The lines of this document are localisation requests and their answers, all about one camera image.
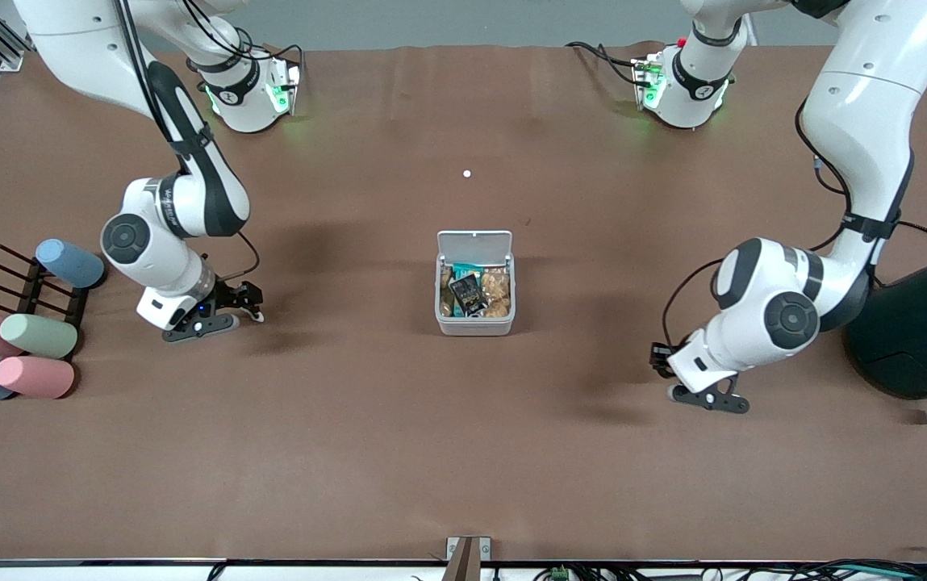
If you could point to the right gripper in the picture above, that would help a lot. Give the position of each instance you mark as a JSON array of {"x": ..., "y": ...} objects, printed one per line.
[{"x": 231, "y": 295}]

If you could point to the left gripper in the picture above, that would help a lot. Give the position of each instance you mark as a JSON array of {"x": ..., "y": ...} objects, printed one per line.
[{"x": 660, "y": 357}]

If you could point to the white square trash bin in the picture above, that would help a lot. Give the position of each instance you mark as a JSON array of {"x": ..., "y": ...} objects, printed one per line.
[{"x": 475, "y": 325}]

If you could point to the black snack wrapper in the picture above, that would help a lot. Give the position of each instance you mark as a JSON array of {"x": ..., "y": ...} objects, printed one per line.
[{"x": 469, "y": 294}]

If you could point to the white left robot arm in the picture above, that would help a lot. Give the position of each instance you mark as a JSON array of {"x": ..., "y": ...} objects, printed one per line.
[{"x": 786, "y": 319}]

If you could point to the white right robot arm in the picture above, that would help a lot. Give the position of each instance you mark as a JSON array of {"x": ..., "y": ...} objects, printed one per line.
[{"x": 148, "y": 242}]

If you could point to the brown snack packet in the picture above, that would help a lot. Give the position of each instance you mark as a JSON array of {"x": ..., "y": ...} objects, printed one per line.
[{"x": 499, "y": 290}]

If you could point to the olive snack packet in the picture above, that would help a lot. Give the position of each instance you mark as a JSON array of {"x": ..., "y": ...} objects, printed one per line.
[{"x": 445, "y": 298}]

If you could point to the green cup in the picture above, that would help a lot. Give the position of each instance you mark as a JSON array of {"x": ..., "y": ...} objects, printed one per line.
[{"x": 39, "y": 336}]

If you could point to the black cup rack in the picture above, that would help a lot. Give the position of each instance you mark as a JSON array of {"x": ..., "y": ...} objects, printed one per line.
[{"x": 34, "y": 290}]

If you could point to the teal snack packet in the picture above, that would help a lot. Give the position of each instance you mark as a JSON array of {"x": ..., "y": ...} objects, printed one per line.
[{"x": 463, "y": 269}]

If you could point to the brown table cover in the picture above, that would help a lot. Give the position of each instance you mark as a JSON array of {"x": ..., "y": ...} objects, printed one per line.
[{"x": 463, "y": 452}]

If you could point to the small green connector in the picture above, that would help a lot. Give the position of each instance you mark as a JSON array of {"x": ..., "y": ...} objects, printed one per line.
[{"x": 561, "y": 574}]

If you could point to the metal table bracket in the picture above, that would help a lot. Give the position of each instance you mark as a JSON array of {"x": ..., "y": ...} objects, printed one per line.
[{"x": 467, "y": 557}]

